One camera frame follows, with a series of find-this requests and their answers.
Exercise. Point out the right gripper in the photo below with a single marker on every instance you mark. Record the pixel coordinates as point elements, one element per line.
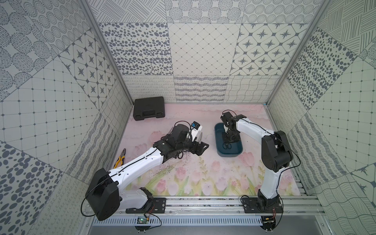
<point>225,139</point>

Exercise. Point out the black plastic tool case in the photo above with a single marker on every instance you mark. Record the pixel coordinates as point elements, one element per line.
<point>149,108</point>

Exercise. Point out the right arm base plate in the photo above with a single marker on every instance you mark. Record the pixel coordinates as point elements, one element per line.
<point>259,205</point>

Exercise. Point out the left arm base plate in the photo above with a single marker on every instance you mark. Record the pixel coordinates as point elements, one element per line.
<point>155,206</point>

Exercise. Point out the aluminium rail frame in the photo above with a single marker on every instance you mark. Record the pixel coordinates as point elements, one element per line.
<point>223,205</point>

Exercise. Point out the yellow black pliers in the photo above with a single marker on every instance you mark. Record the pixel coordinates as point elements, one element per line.
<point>120,160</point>

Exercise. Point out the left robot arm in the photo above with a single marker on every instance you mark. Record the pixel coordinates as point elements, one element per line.
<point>106,193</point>

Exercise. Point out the right small circuit board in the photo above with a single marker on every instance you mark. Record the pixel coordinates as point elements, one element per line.
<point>268,223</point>

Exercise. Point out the white slotted cable duct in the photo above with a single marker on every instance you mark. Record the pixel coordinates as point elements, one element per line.
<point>196,221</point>

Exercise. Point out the small black handled scissors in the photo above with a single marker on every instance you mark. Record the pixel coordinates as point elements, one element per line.
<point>227,145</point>

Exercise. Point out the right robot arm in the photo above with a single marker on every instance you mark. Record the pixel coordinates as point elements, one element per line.
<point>276,153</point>

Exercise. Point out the teal plastic storage box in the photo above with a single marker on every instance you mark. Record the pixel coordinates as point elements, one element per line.
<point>237,148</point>

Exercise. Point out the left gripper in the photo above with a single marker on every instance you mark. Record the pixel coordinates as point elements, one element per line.
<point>198,146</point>

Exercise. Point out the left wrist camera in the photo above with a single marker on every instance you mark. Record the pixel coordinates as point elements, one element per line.
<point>196,132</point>

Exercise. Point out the left green circuit board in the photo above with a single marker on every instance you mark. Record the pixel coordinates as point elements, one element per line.
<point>142,224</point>

